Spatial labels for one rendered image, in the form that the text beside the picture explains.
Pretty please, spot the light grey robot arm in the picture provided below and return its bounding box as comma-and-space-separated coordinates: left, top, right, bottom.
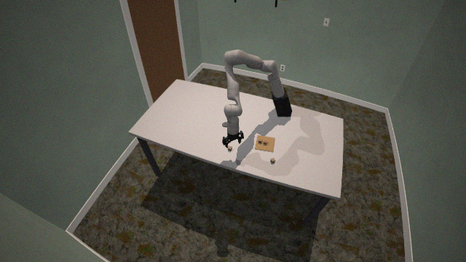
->
222, 49, 285, 135

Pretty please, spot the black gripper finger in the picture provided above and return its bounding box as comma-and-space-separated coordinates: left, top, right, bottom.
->
236, 130, 244, 143
222, 137, 233, 148

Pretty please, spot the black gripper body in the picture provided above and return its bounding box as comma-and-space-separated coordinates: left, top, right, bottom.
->
227, 132, 240, 141

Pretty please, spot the tan square mat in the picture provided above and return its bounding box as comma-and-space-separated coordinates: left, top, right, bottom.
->
255, 135, 275, 152

